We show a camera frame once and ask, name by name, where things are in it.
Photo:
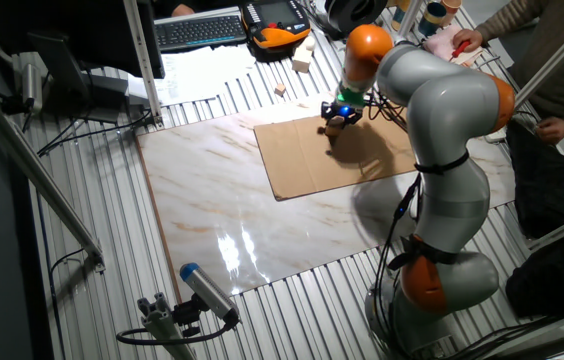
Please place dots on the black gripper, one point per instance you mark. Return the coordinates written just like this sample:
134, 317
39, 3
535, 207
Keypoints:
346, 114

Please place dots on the right forearm beige sleeve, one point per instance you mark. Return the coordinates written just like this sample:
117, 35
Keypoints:
522, 17

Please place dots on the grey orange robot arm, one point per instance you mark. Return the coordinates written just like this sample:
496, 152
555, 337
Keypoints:
447, 100

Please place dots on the large wooden block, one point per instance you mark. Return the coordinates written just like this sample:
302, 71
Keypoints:
302, 60

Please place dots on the person right hand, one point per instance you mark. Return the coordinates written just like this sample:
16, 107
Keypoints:
467, 39

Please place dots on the pale human hand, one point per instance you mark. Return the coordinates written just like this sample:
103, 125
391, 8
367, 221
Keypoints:
182, 10

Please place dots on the person left hand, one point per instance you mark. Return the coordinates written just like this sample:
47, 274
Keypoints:
552, 130

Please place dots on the brown cardboard sheet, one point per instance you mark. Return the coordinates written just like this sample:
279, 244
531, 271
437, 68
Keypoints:
302, 160

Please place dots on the small wooden cube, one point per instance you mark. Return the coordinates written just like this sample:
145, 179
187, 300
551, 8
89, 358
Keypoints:
280, 90

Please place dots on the white round object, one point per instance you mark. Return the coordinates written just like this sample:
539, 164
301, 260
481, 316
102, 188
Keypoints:
309, 43

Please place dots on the black round device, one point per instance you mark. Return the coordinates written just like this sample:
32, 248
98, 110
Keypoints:
354, 12

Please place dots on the orange black teach pendant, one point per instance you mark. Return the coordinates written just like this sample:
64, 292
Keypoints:
277, 22

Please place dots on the pink cloth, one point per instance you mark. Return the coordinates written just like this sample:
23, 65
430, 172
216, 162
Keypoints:
444, 45

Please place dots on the blue paper cup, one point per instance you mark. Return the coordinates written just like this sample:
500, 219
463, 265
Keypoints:
431, 20

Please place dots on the white marble pattern board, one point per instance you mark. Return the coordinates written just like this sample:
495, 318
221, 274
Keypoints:
222, 190

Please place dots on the white paper sheets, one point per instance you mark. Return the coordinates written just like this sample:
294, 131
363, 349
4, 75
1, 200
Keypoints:
202, 70

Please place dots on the tan paper cup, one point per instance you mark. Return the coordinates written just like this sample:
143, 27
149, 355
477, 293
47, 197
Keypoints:
451, 5

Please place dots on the black computer keyboard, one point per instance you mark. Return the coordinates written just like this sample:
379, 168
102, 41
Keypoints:
199, 32

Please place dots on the black trousers legs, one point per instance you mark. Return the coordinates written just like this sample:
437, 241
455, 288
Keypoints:
552, 190

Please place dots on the black computer monitor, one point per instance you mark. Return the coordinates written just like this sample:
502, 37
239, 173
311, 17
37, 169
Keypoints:
97, 35

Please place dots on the short aluminium profile stub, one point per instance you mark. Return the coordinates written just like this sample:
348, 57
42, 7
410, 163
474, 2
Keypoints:
162, 325

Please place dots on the silver metal cylinder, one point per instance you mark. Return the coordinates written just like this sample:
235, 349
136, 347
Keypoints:
32, 87

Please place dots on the white frame post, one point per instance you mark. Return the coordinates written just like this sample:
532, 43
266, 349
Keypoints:
409, 17

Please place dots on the silver camera blue cap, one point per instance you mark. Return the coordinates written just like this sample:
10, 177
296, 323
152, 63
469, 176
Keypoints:
209, 292

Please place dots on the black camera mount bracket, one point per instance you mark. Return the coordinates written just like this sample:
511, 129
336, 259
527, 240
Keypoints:
187, 315

